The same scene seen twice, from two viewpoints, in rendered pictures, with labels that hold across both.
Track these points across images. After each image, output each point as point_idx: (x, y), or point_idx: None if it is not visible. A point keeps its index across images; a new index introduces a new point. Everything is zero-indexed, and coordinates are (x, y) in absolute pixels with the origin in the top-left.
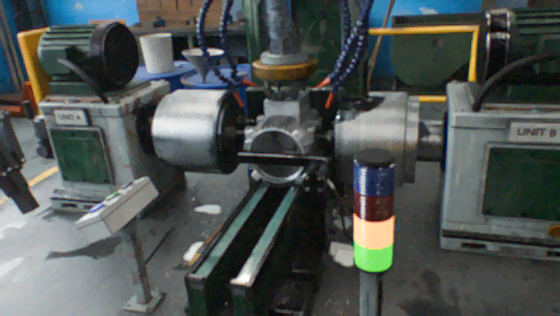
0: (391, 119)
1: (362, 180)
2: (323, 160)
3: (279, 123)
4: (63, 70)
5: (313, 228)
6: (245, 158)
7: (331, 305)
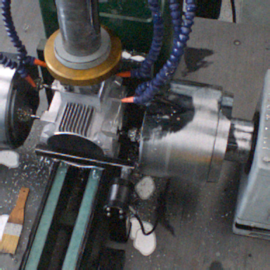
0: (198, 145)
1: None
2: (126, 181)
3: (78, 125)
4: None
5: (114, 227)
6: (43, 153)
7: None
